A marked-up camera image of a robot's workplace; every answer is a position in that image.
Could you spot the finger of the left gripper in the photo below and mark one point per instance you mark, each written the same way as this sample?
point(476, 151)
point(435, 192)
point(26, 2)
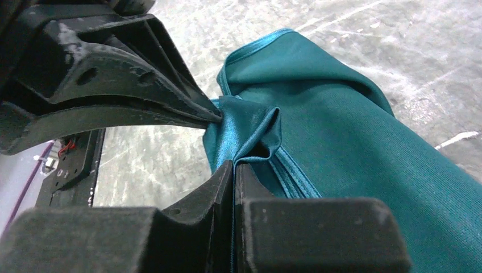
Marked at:
point(21, 130)

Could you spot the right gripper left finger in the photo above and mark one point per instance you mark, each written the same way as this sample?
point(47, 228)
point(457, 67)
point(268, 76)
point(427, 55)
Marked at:
point(192, 235)

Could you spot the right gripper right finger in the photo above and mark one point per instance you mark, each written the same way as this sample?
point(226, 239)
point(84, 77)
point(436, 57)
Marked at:
point(274, 234)

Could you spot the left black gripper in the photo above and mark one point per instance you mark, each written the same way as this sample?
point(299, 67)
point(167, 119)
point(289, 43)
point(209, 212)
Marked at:
point(73, 56)

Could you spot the teal cloth napkin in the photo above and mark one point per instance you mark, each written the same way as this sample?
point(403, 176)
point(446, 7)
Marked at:
point(313, 127)

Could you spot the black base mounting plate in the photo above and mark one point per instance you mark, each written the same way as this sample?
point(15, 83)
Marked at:
point(73, 181)

